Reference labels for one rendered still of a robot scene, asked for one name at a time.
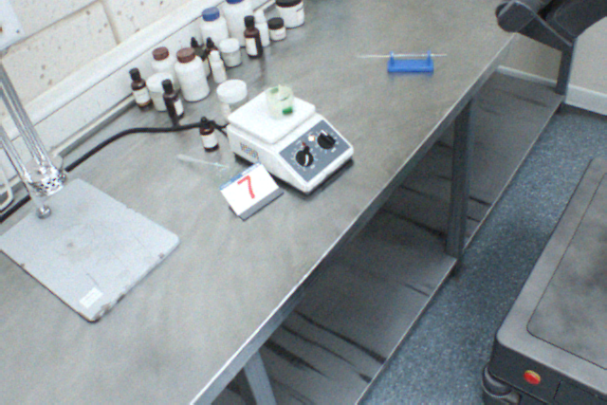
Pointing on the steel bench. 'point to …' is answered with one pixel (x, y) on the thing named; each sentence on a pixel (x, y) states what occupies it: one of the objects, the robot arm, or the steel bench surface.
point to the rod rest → (410, 64)
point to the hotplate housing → (253, 147)
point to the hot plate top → (246, 119)
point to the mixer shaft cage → (45, 169)
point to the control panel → (314, 151)
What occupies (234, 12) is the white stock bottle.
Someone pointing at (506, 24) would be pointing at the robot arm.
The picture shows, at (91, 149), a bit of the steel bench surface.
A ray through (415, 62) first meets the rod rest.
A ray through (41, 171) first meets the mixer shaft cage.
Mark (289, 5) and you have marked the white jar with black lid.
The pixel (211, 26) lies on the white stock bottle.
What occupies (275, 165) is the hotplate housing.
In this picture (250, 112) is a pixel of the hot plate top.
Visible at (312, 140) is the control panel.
